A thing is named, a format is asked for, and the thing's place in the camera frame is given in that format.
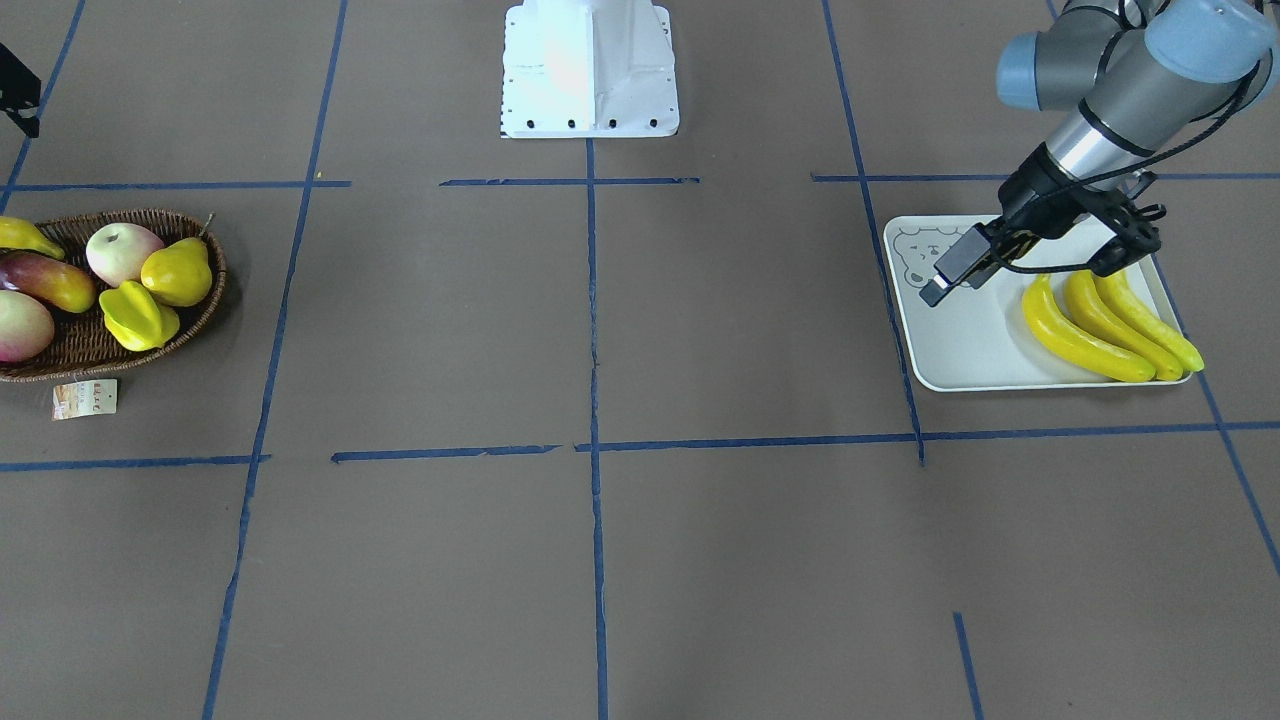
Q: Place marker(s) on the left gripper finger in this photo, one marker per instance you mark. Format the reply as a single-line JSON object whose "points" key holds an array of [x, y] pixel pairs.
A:
{"points": [[952, 279], [968, 260]]}

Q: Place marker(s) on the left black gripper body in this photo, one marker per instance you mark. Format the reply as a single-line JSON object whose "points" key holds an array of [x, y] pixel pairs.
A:
{"points": [[1030, 196]]}

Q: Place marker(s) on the yellow banana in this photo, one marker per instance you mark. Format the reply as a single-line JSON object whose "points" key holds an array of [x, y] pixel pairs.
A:
{"points": [[1063, 338], [19, 234], [1119, 297], [1093, 315]]}

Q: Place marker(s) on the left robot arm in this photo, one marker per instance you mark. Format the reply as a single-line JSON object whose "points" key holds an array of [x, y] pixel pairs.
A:
{"points": [[1130, 76]]}

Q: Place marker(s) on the cream bear plate tray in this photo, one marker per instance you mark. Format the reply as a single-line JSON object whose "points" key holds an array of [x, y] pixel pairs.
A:
{"points": [[977, 340]]}

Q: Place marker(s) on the woven brown basket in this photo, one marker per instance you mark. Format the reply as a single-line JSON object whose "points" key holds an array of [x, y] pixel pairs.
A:
{"points": [[82, 346]]}

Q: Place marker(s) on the basket paper label tag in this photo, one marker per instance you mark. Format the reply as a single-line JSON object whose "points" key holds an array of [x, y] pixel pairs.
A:
{"points": [[76, 400]]}

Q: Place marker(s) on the pale peach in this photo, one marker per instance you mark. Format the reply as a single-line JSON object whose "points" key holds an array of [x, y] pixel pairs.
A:
{"points": [[117, 252]]}

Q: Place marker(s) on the dark red apple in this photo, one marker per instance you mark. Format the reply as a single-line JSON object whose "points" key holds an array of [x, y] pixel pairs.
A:
{"points": [[57, 283]]}

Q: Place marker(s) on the pink white apple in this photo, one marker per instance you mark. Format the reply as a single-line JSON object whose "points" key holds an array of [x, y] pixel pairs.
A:
{"points": [[27, 327]]}

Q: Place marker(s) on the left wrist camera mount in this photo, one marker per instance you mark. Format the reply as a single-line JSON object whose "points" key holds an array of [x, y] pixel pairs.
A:
{"points": [[1134, 233]]}

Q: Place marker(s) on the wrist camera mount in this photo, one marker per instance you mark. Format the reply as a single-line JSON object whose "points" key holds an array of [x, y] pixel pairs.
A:
{"points": [[20, 93], [1134, 233]]}

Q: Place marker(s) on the white camera pole base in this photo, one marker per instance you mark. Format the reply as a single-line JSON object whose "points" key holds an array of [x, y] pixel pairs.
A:
{"points": [[588, 69]]}

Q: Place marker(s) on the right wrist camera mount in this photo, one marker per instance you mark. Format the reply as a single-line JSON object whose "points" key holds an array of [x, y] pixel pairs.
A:
{"points": [[20, 93]]}

